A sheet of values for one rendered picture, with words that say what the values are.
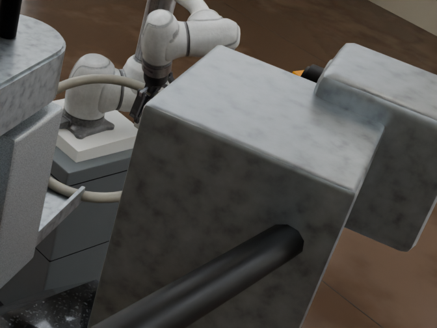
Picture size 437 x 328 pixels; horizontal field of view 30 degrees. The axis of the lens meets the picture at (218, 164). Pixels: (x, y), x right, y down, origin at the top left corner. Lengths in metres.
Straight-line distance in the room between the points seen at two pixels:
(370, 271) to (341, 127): 3.70
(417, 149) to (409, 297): 3.61
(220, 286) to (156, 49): 1.81
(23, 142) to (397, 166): 1.00
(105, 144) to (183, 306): 2.50
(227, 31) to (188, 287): 1.87
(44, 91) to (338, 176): 1.06
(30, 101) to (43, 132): 0.13
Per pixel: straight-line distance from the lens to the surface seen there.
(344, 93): 0.78
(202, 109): 0.69
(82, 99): 2.99
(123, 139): 3.08
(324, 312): 4.01
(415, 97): 0.81
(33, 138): 1.69
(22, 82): 1.55
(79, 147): 2.98
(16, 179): 1.70
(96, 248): 3.28
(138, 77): 2.99
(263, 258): 0.63
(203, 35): 2.37
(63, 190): 2.30
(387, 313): 4.20
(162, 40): 2.33
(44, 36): 1.71
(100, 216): 3.17
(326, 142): 0.71
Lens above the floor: 2.35
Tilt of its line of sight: 29 degrees down
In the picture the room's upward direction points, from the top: 18 degrees clockwise
